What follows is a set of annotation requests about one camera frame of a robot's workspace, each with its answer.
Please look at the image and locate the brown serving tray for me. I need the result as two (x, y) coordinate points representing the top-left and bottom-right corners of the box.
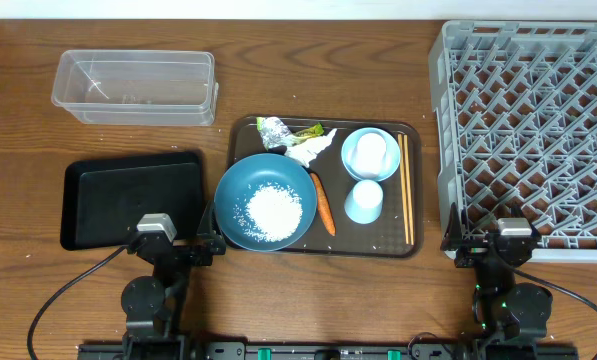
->
(222, 115), (424, 260)

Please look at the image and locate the orange carrot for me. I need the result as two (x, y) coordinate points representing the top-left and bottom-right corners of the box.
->
(310, 173), (336, 236)

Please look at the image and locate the right black cable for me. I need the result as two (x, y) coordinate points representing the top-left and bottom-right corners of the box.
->
(507, 264), (597, 360)

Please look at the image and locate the light blue cup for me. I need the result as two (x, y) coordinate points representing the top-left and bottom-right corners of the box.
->
(344, 180), (384, 224)

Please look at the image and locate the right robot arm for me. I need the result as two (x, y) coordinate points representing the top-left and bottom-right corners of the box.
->
(440, 204), (553, 343)

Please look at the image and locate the black waste tray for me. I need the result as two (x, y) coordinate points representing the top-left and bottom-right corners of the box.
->
(60, 152), (205, 251)

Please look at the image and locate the white pink cup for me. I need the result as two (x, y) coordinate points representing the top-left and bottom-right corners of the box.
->
(350, 132), (386, 178)

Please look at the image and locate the grey dishwasher rack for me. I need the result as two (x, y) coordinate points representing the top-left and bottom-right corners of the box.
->
(429, 20), (597, 263)

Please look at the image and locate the crumpled white tissue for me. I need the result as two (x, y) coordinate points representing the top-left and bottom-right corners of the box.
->
(284, 129), (337, 168)

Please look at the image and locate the wooden chopstick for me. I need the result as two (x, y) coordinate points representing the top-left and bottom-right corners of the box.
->
(397, 133), (409, 245)
(403, 135), (415, 246)

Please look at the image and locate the green snack wrapper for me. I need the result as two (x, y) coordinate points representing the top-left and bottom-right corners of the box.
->
(293, 123), (324, 140)

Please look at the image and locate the wooden chopstick left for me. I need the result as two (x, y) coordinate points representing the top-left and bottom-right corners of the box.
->
(397, 133), (409, 245)

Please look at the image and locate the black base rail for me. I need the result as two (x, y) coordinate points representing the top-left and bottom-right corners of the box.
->
(76, 340), (579, 360)

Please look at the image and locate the light blue bowl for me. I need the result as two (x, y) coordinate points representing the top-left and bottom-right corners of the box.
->
(341, 127), (400, 182)

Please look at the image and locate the clear plastic bin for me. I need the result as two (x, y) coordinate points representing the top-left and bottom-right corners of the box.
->
(51, 49), (219, 126)

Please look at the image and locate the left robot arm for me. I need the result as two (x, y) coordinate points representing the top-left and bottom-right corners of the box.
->
(121, 203), (226, 342)

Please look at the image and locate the crumpled foil wrapper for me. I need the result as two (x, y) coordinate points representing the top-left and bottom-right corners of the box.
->
(256, 117), (293, 150)

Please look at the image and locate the white rice pile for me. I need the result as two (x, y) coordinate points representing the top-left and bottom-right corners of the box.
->
(232, 182), (303, 243)

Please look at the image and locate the wooden chopstick right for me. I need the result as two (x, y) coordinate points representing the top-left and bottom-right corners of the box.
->
(403, 135), (415, 246)

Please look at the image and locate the dark blue plate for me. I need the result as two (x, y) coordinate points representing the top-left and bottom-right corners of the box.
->
(214, 153), (318, 251)

